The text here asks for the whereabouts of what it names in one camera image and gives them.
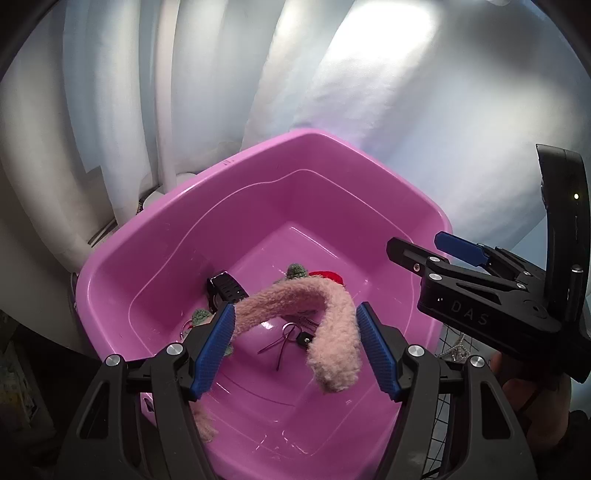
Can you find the person's right hand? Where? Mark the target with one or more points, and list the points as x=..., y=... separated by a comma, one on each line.
x=517, y=387

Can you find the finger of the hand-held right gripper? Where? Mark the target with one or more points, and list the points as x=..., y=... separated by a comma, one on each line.
x=457, y=244
x=415, y=256

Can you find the white curtain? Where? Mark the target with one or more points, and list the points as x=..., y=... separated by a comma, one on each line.
x=369, y=92

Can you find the pearl hair claw clip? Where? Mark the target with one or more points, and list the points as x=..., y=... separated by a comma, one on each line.
x=457, y=353

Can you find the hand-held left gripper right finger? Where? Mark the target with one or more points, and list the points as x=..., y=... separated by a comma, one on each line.
x=376, y=350

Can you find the pink plastic tub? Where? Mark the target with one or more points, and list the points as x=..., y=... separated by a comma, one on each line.
x=323, y=207

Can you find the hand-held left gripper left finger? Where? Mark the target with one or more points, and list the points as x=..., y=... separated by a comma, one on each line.
x=212, y=355

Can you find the pink fuzzy strawberry headband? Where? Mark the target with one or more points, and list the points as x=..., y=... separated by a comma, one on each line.
x=332, y=332

